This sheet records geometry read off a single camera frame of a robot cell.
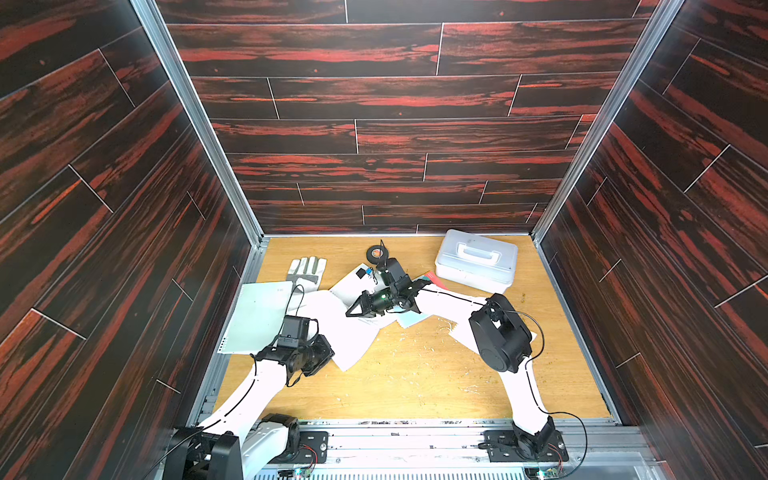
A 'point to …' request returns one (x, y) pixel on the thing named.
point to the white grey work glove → (306, 274)
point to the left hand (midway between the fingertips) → (338, 350)
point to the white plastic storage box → (477, 261)
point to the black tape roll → (373, 259)
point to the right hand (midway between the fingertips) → (349, 310)
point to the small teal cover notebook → (407, 317)
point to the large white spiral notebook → (348, 337)
